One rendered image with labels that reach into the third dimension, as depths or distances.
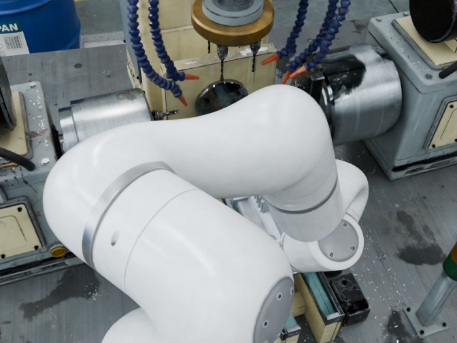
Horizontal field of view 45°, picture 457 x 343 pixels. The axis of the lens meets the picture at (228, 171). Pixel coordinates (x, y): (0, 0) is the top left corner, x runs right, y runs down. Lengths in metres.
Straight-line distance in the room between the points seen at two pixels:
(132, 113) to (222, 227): 0.87
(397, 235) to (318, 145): 1.05
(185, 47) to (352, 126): 0.48
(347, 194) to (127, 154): 0.36
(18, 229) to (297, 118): 0.90
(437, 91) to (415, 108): 0.07
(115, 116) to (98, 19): 2.41
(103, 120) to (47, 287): 0.45
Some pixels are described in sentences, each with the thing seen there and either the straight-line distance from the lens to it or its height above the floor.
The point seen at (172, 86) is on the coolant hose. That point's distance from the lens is 1.25.
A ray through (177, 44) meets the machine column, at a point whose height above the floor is 1.13.
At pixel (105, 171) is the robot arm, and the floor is 1.69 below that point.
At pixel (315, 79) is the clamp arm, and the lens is 1.21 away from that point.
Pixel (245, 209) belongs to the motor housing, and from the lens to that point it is 1.18.
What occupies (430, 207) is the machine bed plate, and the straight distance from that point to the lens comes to 1.63.
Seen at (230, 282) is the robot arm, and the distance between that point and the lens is 0.37.
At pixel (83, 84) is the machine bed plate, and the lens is 1.90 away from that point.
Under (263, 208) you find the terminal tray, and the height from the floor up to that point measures 1.09.
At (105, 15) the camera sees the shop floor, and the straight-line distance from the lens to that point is 3.66.
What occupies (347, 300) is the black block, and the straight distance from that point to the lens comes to 1.33.
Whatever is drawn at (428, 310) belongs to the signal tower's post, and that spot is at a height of 0.87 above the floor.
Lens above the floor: 2.01
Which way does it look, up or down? 50 degrees down
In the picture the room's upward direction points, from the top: 2 degrees clockwise
